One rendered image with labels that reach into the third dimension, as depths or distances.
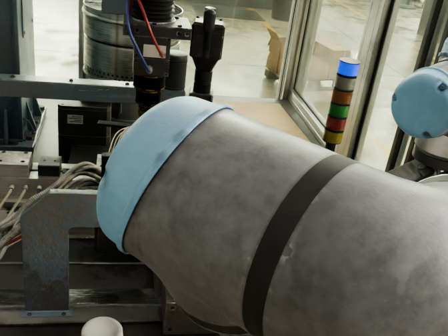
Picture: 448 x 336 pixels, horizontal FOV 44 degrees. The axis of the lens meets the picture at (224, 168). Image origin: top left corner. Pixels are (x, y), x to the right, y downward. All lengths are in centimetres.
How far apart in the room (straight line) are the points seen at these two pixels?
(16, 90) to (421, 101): 87
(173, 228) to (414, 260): 13
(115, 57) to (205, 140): 136
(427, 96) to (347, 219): 38
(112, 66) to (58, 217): 82
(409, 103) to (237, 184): 38
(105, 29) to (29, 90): 47
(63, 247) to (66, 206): 8
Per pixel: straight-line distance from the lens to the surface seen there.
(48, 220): 93
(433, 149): 77
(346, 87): 123
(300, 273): 26
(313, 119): 192
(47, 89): 124
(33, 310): 105
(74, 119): 143
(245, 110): 200
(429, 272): 27
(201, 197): 29
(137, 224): 32
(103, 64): 168
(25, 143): 161
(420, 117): 64
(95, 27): 168
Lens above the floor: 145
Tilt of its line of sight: 27 degrees down
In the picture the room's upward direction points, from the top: 8 degrees clockwise
